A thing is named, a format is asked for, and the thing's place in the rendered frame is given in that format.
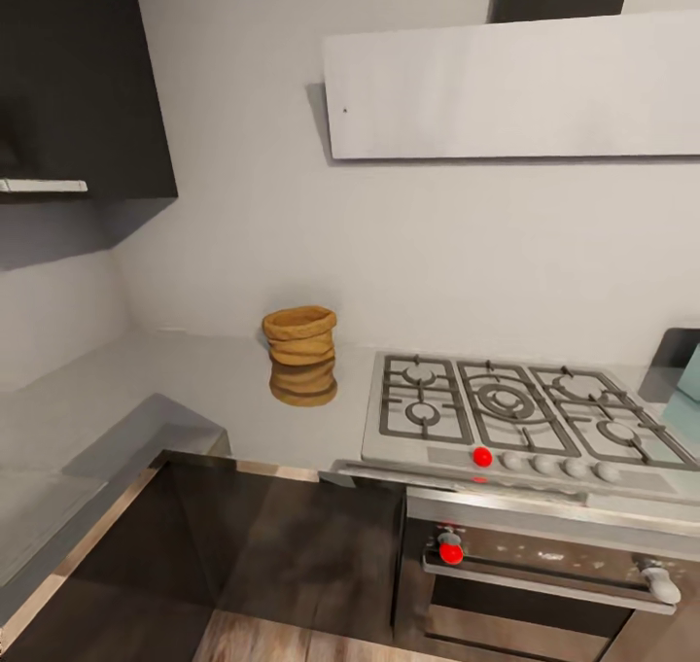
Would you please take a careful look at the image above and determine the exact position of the popcorn bag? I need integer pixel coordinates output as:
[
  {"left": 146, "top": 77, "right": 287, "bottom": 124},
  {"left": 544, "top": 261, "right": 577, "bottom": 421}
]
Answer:
[{"left": 262, "top": 306, "right": 337, "bottom": 366}]

